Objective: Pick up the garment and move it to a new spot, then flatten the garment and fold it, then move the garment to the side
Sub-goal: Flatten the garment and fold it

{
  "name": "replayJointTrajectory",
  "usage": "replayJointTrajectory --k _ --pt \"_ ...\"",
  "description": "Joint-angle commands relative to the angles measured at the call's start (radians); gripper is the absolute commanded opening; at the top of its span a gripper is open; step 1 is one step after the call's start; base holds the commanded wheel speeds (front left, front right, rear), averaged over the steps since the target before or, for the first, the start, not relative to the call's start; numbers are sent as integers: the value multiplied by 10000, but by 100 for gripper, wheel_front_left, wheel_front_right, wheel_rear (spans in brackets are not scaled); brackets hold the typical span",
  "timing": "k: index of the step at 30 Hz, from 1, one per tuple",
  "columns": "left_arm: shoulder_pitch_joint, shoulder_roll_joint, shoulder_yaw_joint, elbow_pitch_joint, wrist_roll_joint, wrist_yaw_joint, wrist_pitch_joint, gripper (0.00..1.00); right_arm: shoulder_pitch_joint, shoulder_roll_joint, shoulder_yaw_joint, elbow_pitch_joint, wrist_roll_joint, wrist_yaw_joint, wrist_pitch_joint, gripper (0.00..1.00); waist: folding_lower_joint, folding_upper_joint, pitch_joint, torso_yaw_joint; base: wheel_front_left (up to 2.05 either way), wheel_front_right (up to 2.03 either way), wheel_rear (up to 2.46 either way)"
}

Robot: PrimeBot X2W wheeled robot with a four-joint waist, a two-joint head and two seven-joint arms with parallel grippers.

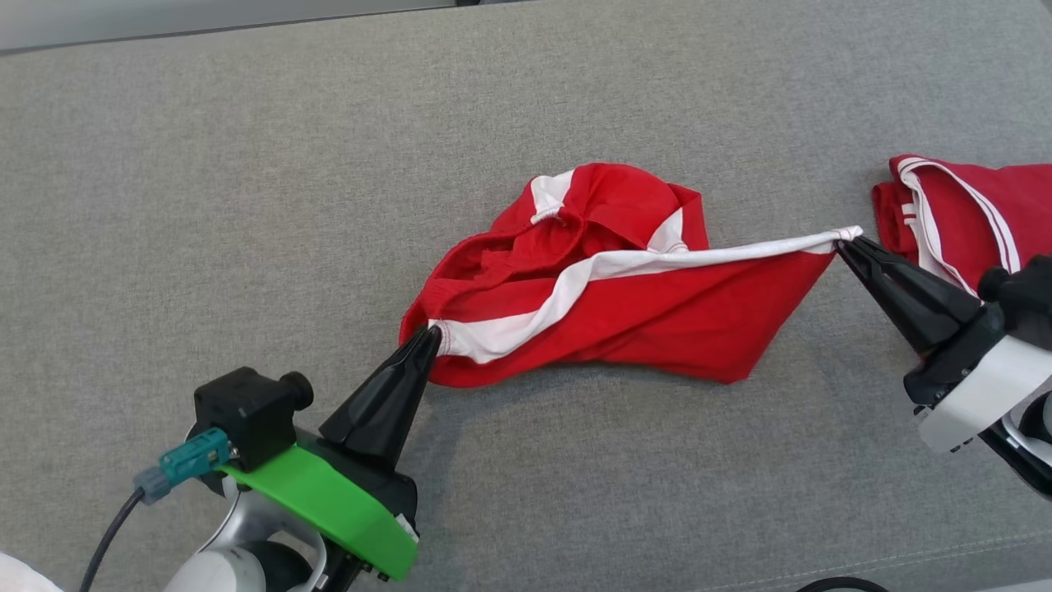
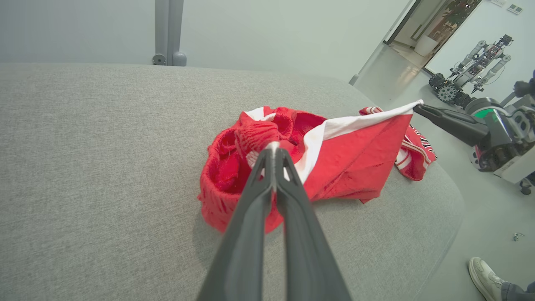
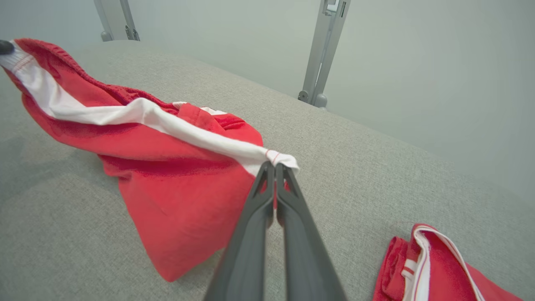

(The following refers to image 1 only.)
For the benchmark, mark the red shorts white stripes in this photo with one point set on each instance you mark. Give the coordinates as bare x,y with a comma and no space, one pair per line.
657,321

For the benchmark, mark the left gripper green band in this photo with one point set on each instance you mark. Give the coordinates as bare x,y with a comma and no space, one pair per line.
329,501

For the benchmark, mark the grey fabric sofa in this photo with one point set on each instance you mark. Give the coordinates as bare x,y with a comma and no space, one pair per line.
246,205

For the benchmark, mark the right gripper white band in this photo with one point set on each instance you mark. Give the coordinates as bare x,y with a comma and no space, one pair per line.
978,386

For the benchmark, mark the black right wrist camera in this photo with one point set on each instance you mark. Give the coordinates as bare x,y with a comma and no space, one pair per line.
1027,296

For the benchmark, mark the red white short-sleeve jersey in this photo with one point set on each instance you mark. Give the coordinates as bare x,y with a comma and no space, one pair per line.
1011,205

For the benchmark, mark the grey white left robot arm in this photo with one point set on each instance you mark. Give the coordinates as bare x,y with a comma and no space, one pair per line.
230,567

